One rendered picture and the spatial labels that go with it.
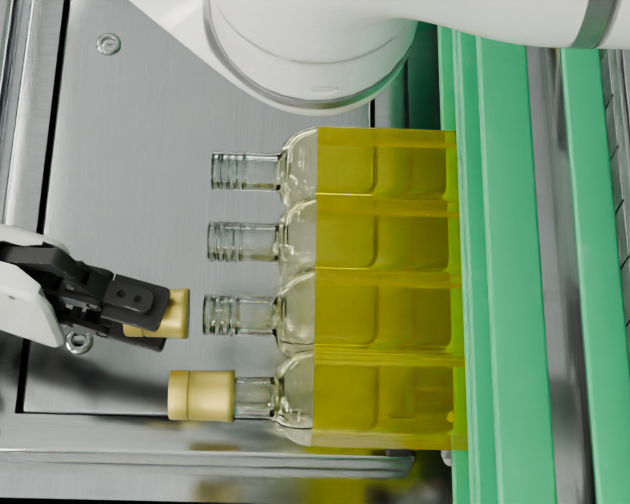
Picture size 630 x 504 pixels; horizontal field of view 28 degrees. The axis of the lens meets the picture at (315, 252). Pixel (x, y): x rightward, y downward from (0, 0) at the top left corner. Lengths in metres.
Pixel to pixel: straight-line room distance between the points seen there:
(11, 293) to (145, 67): 0.34
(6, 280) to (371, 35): 0.41
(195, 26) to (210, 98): 0.52
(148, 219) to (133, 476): 0.21
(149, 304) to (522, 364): 0.26
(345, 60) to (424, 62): 0.66
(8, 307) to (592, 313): 0.39
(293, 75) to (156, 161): 0.55
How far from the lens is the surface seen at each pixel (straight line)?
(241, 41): 0.54
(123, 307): 0.86
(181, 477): 1.00
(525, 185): 0.79
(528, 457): 0.72
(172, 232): 1.05
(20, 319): 0.89
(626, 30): 0.51
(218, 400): 0.85
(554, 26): 0.50
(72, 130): 1.10
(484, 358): 0.82
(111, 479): 1.01
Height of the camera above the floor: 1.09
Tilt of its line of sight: 2 degrees down
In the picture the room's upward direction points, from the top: 88 degrees counter-clockwise
